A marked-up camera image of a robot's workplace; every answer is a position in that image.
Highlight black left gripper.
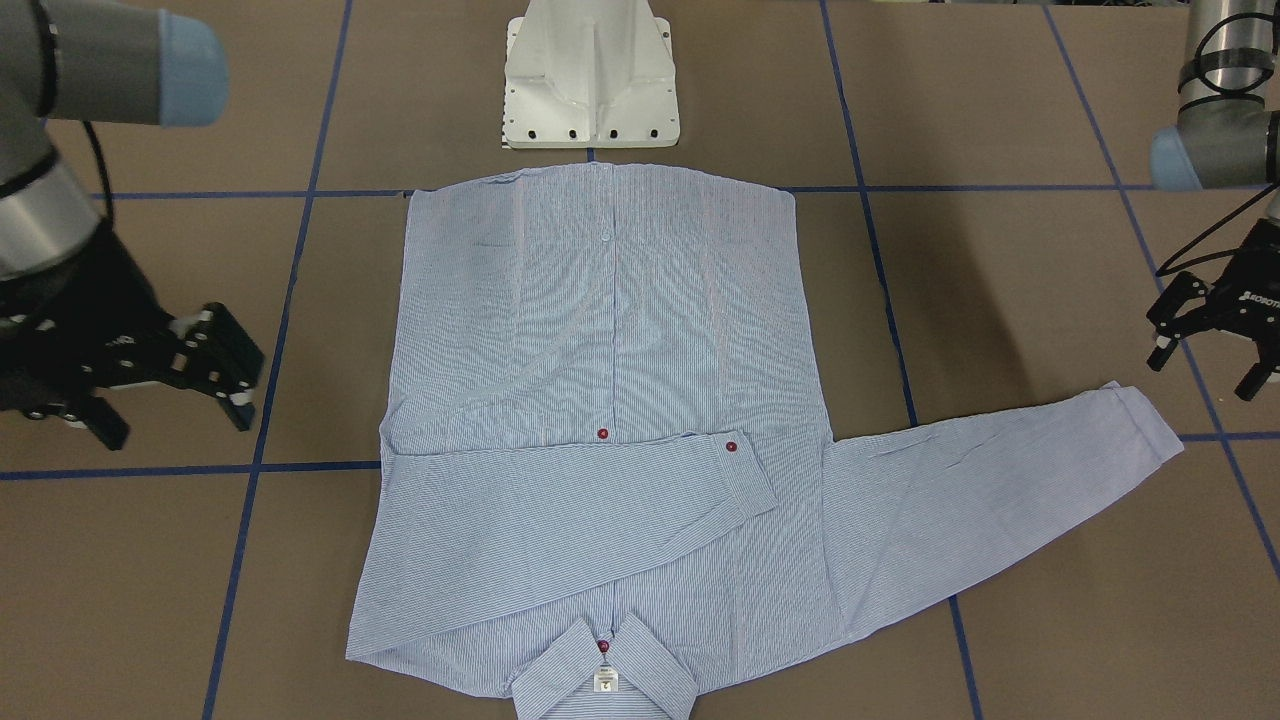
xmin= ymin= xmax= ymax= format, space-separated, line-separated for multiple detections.
xmin=1146 ymin=218 xmax=1279 ymax=402

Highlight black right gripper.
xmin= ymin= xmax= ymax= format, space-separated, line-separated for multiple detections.
xmin=1 ymin=232 xmax=265 ymax=451

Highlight light blue striped shirt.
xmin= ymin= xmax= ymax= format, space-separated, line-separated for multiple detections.
xmin=346 ymin=163 xmax=1184 ymax=719

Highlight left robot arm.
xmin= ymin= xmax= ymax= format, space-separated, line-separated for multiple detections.
xmin=1147 ymin=1 xmax=1279 ymax=401

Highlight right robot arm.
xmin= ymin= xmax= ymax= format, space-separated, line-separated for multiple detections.
xmin=1 ymin=1 xmax=265 ymax=451

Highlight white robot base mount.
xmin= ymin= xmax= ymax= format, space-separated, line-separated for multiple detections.
xmin=500 ymin=1 xmax=682 ymax=150

